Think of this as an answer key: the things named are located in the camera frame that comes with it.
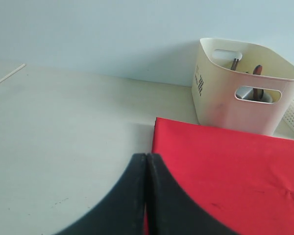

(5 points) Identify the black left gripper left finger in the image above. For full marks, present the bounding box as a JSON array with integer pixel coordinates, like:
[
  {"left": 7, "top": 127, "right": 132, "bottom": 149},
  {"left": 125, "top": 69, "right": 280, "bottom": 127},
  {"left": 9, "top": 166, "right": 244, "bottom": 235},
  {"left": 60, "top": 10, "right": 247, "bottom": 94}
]
[{"left": 57, "top": 153, "right": 147, "bottom": 235}]

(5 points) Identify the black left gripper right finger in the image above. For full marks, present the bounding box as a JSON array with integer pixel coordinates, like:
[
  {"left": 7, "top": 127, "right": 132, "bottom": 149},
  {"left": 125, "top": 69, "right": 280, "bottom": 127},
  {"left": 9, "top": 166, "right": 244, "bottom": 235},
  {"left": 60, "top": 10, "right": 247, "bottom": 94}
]
[{"left": 147, "top": 153, "right": 245, "bottom": 235}]

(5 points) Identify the stainless steel cup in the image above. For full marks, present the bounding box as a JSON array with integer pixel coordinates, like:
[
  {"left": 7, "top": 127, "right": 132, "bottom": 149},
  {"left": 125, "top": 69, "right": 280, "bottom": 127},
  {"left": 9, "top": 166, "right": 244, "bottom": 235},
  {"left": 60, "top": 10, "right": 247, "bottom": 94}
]
[{"left": 236, "top": 86, "right": 253, "bottom": 100}]

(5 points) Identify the brown wooden spoon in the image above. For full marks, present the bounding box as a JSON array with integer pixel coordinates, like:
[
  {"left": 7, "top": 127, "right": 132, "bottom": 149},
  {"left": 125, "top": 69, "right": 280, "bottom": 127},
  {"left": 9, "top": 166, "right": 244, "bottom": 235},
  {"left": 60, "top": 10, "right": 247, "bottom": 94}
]
[{"left": 251, "top": 64, "right": 263, "bottom": 101}]

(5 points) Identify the red tablecloth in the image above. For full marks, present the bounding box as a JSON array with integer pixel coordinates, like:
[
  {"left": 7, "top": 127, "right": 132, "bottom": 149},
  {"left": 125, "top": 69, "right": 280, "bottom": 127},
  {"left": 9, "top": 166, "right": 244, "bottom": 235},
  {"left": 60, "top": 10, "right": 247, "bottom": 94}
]
[{"left": 145, "top": 117, "right": 294, "bottom": 235}]

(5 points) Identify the cream plastic tub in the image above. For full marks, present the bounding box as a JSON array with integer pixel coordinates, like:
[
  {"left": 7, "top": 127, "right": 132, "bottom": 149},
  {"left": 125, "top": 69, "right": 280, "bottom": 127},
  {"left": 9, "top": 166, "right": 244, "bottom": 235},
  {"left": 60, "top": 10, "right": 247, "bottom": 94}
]
[{"left": 192, "top": 38, "right": 294, "bottom": 135}]

